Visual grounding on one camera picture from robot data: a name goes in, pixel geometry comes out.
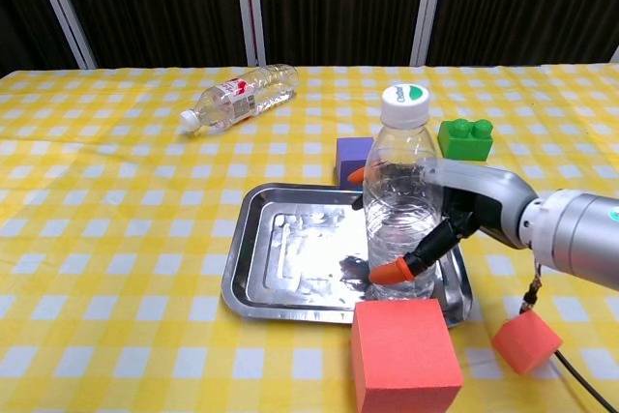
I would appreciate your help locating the stainless steel tray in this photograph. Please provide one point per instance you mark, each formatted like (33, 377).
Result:
(290, 248)

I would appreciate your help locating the purple foam cube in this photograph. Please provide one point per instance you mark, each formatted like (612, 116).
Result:
(350, 152)

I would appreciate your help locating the green building brick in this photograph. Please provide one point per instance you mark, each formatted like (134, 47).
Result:
(465, 144)

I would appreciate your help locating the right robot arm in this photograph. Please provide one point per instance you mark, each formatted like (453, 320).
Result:
(580, 239)

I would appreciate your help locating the yellow checked tablecloth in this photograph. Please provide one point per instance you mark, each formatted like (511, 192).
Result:
(121, 219)

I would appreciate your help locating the clear bottle red label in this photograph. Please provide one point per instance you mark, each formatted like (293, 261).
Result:
(242, 96)

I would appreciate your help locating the clear bottle green-white cap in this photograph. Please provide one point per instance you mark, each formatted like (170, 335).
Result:
(401, 152)

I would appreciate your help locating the large orange foam cube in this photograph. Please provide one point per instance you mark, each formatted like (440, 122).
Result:
(403, 355)

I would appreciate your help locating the small orange foam cube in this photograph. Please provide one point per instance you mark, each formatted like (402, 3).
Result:
(527, 343)

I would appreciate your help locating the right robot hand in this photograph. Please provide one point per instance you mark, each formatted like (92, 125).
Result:
(483, 195)

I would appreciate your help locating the white partition post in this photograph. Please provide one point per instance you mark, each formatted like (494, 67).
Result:
(63, 9)
(249, 7)
(615, 53)
(428, 7)

